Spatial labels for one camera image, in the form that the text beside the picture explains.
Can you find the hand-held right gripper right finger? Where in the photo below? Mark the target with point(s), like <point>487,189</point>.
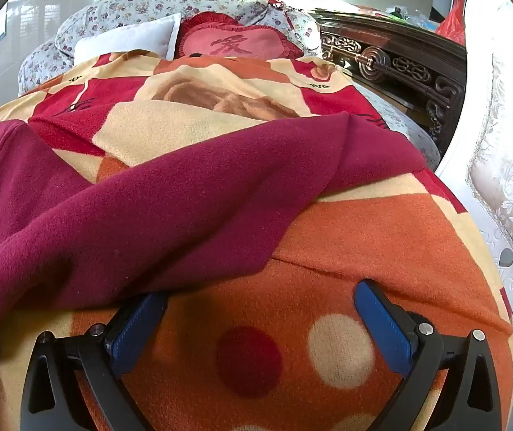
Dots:
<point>384,327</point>

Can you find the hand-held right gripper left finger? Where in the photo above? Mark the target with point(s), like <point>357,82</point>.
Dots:
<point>137,332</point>

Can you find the maroon fleece garment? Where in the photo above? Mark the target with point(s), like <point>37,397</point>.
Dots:
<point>171,215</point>

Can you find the printed orange red blanket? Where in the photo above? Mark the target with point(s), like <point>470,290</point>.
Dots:
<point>283,323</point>

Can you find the floral bed sheet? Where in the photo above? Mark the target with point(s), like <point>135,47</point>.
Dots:
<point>411,132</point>

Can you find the white pillow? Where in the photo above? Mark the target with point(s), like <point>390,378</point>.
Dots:
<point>139,36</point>

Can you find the red heart-shaped cushion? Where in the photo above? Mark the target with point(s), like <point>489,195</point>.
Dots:
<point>234,42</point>

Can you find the red plastic bag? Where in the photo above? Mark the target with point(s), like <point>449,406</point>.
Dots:
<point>452,24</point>

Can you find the floral quilt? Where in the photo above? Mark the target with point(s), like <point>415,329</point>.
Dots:
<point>148,4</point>

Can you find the carved dark wooden bed frame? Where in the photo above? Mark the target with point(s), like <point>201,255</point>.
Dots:
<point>418,54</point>

